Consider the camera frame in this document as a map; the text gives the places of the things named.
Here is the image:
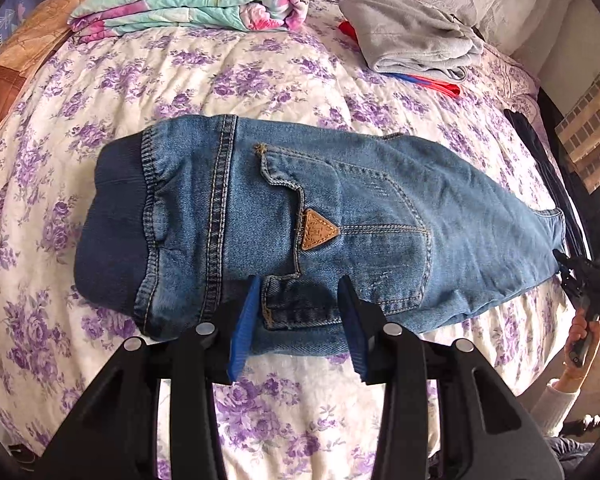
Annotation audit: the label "beige checked curtain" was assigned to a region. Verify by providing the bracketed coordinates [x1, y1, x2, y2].
[556, 72, 600, 193]

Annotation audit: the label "dark navy folded pants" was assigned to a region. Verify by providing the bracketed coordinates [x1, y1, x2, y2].
[503, 110, 588, 257]

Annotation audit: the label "purple floral bedsheet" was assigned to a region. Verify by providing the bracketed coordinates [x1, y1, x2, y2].
[0, 0, 572, 479]

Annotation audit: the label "person's right hand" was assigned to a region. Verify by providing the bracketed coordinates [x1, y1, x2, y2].
[561, 306, 600, 391]

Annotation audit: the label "grey folded sweatpants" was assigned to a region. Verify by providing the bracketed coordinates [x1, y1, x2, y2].
[339, 0, 484, 82]

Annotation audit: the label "brown patterned pillow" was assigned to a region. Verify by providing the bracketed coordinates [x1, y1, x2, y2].
[0, 0, 84, 127]

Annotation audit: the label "blue denim jeans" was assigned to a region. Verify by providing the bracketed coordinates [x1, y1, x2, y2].
[74, 115, 565, 356]

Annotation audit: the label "red folded garment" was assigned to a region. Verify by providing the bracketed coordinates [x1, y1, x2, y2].
[338, 21, 462, 99]

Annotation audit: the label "white sleeved right forearm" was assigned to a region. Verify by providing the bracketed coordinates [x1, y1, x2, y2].
[530, 378, 581, 437]

